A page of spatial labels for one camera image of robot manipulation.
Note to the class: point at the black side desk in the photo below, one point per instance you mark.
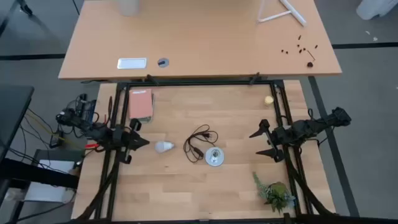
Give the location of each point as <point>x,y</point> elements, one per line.
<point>12,109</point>

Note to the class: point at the white bin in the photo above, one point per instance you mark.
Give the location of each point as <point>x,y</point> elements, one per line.
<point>373,7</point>

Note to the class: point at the black allen key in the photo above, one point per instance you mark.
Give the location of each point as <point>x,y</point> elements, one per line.
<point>311,55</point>

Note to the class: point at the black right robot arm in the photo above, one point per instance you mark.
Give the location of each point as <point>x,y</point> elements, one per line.
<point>311,126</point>

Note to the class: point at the black frame clamp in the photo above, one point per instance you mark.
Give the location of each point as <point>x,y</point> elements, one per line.
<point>152,79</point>
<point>254,78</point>

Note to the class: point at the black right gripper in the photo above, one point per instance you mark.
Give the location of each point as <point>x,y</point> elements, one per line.
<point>284,135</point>

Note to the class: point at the translucent cylinder container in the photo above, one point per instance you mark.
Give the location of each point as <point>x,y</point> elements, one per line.
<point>127,7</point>

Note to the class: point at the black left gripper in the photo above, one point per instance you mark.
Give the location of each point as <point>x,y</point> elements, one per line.
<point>122,141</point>

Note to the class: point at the black desk foot bar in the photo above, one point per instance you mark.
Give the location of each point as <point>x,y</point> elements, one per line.
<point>31,174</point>

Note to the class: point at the light wooden desk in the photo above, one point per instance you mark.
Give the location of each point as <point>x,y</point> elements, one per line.
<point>202,37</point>

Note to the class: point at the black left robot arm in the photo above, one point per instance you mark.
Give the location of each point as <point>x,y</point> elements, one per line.
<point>99,133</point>

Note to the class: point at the black chair base leg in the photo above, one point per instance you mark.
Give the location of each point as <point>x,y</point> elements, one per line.
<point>25,7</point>

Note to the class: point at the green artificial plant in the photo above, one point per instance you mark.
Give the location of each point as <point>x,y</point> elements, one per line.
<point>276,194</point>

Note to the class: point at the white rectangular tray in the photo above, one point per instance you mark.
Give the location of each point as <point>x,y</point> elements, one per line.
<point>132,63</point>

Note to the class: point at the white lightbulb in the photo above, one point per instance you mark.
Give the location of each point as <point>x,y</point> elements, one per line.
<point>163,147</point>

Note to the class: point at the white box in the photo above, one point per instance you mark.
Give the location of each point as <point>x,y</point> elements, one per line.
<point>46,193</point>

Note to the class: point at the pink notebook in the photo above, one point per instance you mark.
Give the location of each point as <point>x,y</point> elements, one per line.
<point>140,104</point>

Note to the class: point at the blue circuit board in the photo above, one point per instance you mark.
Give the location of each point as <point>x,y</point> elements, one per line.
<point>91,107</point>

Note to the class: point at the yellow candle jar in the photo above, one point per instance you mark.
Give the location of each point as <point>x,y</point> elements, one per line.
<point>269,100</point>

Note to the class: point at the white triangular stand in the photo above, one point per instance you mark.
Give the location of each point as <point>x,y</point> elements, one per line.
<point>293,13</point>

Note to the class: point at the black power brick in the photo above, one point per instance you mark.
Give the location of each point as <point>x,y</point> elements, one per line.
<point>56,140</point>

